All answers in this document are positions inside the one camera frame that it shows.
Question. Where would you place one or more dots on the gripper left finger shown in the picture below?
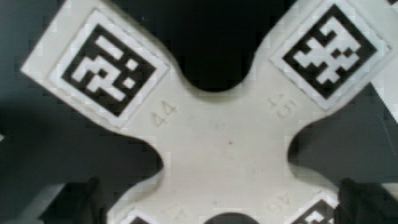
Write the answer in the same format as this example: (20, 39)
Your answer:
(68, 204)

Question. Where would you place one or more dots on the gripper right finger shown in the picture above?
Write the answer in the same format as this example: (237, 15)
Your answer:
(369, 205)

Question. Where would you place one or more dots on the white cross-shaped table base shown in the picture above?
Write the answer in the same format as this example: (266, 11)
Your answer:
(219, 132)

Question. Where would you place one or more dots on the white marker sheet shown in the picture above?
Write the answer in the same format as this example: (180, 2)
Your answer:
(386, 86)

